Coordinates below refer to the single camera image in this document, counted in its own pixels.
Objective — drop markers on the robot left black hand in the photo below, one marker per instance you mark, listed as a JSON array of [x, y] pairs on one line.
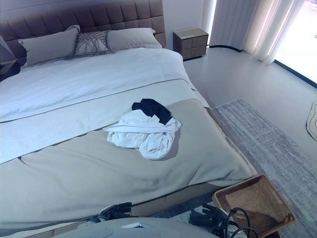
[[121, 207]]

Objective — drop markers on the robot right black hand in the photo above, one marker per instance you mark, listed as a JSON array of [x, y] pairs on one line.
[[206, 215]]

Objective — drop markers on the robot silver right arm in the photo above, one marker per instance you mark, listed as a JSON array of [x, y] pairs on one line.
[[229, 225]]

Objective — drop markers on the robot silver left arm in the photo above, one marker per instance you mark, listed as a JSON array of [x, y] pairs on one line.
[[104, 213]]

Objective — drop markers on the brown woven wicker basket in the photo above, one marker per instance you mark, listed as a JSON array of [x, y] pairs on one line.
[[255, 200]]

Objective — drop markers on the large bed with grey bedding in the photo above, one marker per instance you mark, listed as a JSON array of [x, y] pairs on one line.
[[99, 124]]

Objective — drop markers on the robot grey torso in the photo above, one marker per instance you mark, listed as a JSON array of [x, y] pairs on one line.
[[138, 228]]

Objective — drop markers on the white crumpled garment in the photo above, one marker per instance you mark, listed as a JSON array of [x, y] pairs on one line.
[[148, 135]]

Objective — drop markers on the grey striped floor rug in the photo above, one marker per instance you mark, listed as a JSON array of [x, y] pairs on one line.
[[267, 146]]

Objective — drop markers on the black crumpled garment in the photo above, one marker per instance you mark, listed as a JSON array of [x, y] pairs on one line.
[[153, 109]]

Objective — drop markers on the cream round rug black outline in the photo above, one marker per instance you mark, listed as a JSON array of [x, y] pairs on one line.
[[312, 119]]

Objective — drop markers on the patterned grey decorative cushion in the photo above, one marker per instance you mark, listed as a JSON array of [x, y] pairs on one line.
[[91, 44]]

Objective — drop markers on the flat grey pillow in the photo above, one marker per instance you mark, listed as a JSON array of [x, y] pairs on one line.
[[131, 38]]

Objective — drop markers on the brown wooden nightstand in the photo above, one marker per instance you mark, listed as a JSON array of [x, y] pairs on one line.
[[190, 43]]

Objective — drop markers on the large grey pillow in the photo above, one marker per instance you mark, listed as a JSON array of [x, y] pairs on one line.
[[49, 45]]

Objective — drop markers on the brown tufted headboard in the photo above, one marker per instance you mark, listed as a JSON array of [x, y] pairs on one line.
[[99, 17]]

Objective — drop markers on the sheer white curtain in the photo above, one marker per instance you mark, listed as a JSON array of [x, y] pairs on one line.
[[250, 27]]

